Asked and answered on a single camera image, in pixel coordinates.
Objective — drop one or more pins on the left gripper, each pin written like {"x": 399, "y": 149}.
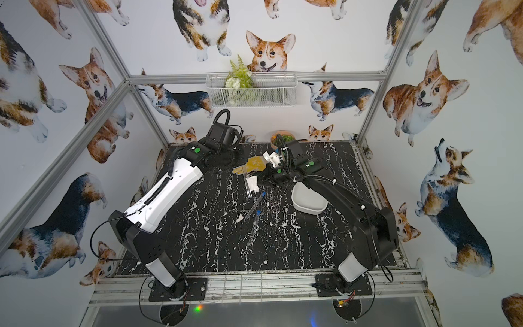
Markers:
{"x": 228, "y": 137}

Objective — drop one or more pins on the white rectangular tray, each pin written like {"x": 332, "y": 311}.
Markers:
{"x": 307, "y": 201}

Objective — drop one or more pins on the test tube blue cap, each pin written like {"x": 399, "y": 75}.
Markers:
{"x": 254, "y": 229}
{"x": 246, "y": 179}
{"x": 255, "y": 205}

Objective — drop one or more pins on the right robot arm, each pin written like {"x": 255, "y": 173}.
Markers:
{"x": 373, "y": 229}

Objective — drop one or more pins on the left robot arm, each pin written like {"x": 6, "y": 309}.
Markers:
{"x": 135, "y": 228}

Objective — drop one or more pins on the peach plant pot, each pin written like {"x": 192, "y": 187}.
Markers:
{"x": 284, "y": 137}

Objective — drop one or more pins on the yellow work glove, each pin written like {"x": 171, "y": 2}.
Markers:
{"x": 253, "y": 164}

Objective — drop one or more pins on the green fern plant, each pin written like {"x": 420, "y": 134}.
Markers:
{"x": 238, "y": 77}

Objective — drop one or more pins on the white wire basket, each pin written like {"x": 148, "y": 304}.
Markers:
{"x": 256, "y": 91}

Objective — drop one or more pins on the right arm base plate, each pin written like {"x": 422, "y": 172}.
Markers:
{"x": 332, "y": 285}

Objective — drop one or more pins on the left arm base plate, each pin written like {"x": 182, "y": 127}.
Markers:
{"x": 189, "y": 289}

